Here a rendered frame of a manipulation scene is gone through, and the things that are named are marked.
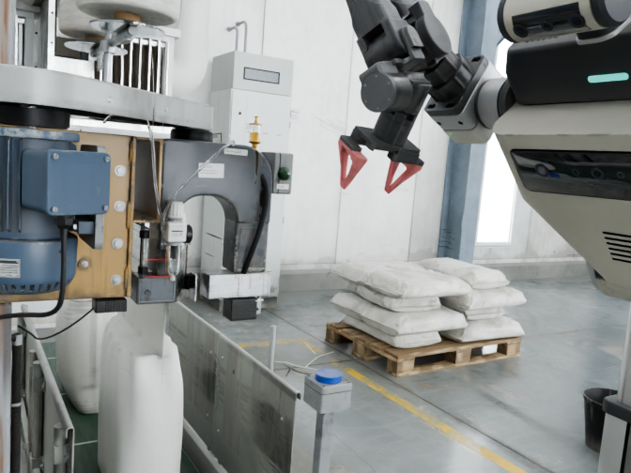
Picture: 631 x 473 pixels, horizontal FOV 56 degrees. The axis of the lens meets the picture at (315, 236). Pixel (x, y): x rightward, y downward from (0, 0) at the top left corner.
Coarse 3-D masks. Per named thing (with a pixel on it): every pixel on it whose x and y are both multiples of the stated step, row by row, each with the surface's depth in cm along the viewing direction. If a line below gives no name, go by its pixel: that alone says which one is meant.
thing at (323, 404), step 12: (312, 384) 130; (324, 384) 128; (336, 384) 129; (348, 384) 130; (312, 396) 130; (324, 396) 127; (336, 396) 129; (348, 396) 130; (324, 408) 127; (336, 408) 129; (348, 408) 131
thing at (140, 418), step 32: (128, 320) 167; (160, 320) 141; (128, 352) 148; (160, 352) 141; (128, 384) 146; (160, 384) 146; (128, 416) 146; (160, 416) 147; (128, 448) 146; (160, 448) 148
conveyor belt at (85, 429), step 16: (48, 352) 266; (64, 400) 218; (80, 416) 206; (96, 416) 207; (80, 432) 194; (96, 432) 195; (80, 448) 184; (96, 448) 185; (80, 464) 175; (96, 464) 176
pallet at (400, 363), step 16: (336, 336) 437; (352, 336) 417; (368, 336) 413; (352, 352) 415; (368, 352) 406; (384, 352) 385; (400, 352) 382; (416, 352) 385; (432, 352) 390; (448, 352) 410; (464, 352) 408; (496, 352) 439; (512, 352) 436; (400, 368) 377; (416, 368) 390; (432, 368) 394; (448, 368) 401
